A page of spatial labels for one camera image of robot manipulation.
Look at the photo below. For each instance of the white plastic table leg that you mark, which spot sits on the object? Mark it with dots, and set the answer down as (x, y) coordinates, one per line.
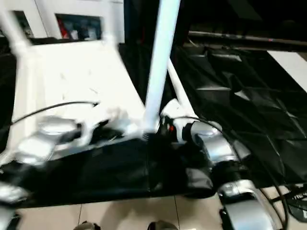
(14, 33)
(160, 62)
(178, 86)
(111, 24)

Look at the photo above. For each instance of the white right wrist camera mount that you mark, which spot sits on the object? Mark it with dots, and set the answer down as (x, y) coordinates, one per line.
(173, 112)

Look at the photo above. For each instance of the grey right robot foot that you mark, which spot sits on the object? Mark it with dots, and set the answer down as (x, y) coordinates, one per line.
(162, 225)

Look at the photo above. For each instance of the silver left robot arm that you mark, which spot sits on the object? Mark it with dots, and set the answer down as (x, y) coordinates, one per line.
(38, 148)

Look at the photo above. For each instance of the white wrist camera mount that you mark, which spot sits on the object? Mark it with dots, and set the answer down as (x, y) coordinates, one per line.
(112, 120)
(173, 112)

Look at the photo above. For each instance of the white plastic table top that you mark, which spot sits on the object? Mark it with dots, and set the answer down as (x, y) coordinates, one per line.
(72, 81)

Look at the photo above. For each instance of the white cabinet with glass doors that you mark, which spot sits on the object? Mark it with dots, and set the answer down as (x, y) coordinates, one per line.
(57, 14)

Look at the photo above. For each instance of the grey left robot foot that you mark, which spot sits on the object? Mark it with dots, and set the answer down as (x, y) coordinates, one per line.
(87, 226)

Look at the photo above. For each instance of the grey robot foot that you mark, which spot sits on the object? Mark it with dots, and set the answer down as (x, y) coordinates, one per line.
(162, 225)
(87, 226)

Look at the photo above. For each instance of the black mat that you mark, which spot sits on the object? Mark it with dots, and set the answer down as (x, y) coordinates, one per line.
(230, 120)

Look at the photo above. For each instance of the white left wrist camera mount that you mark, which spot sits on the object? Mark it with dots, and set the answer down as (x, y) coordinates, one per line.
(112, 120)

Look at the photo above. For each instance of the black metal bar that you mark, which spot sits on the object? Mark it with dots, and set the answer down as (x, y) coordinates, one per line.
(249, 40)

